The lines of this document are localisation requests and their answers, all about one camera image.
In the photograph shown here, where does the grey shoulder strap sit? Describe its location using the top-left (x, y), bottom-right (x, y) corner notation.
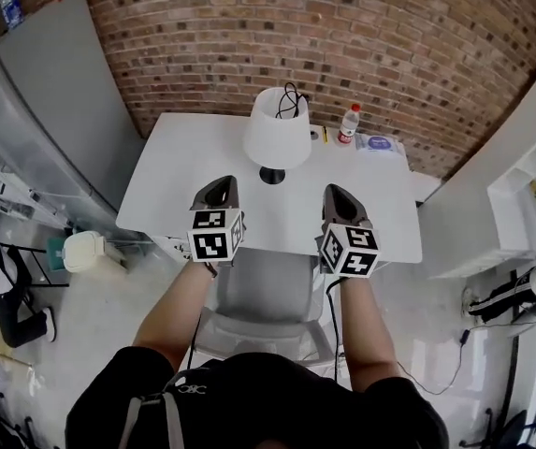
top-left (122, 389), bottom-right (185, 449)

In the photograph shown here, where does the person's black t-shirt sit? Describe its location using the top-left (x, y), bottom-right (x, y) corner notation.
top-left (65, 346), bottom-right (451, 449)

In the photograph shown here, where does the green plastic crate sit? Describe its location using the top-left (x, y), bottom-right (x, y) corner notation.
top-left (46, 236), bottom-right (70, 273)

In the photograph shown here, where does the cream trash bin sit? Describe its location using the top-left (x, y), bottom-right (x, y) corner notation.
top-left (63, 230), bottom-right (110, 275)

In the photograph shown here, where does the blue label water bottle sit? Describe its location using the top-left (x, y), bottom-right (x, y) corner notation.
top-left (0, 0), bottom-right (26, 30)

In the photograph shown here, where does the silver refrigerator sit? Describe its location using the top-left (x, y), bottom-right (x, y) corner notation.
top-left (0, 0), bottom-right (148, 243)

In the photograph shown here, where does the clear plastic water bottle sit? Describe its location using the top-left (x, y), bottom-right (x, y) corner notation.
top-left (337, 103), bottom-right (363, 149)

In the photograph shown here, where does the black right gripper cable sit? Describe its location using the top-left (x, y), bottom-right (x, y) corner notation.
top-left (325, 274), bottom-right (344, 384)

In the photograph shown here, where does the white metal storage shelf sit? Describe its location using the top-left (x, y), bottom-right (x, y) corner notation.
top-left (0, 123), bottom-right (70, 229)

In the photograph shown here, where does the white bookshelf cabinet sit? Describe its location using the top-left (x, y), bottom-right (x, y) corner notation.
top-left (416, 30), bottom-right (536, 281)

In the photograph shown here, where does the person's right forearm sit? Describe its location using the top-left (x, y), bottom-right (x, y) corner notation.
top-left (340, 276), bottom-right (402, 395)

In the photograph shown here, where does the black floor cable with adapter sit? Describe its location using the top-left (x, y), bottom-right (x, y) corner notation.
top-left (397, 326), bottom-right (473, 397)

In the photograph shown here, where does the blue white wipes packet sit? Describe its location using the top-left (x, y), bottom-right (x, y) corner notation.
top-left (355, 133), bottom-right (407, 156)

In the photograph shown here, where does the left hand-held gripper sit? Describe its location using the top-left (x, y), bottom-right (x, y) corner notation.
top-left (186, 174), bottom-right (249, 267)

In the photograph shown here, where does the black office chair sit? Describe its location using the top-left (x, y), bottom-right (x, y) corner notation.
top-left (458, 407), bottom-right (536, 449)

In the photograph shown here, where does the white table lamp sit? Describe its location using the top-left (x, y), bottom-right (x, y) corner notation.
top-left (242, 81), bottom-right (312, 186)

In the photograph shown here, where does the person's left forearm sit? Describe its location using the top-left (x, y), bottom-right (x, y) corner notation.
top-left (132, 259), bottom-right (218, 374)

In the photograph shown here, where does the white desk with drawers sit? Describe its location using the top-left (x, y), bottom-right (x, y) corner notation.
top-left (115, 112), bottom-right (424, 266)

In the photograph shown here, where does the grey mesh office chair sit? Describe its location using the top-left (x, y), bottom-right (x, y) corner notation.
top-left (192, 248), bottom-right (338, 369)

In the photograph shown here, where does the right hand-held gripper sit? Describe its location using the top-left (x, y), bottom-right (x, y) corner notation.
top-left (313, 183), bottom-right (383, 280)

